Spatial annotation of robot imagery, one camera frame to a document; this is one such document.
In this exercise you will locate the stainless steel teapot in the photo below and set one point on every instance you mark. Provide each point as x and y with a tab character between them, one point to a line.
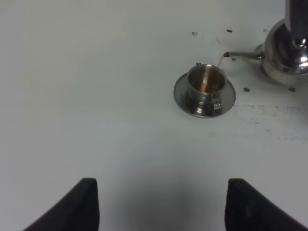
283	59

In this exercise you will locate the steel saucer far left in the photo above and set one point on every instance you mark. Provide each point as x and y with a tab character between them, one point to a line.
180	93

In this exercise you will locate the steel teacup far left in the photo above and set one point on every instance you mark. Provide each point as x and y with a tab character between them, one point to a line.
205	85

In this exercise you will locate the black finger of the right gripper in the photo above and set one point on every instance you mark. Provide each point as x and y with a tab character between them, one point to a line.
296	18

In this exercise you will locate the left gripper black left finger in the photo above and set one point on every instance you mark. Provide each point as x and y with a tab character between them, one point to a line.
78	210

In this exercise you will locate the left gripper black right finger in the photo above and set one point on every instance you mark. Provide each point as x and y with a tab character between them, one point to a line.
248	210

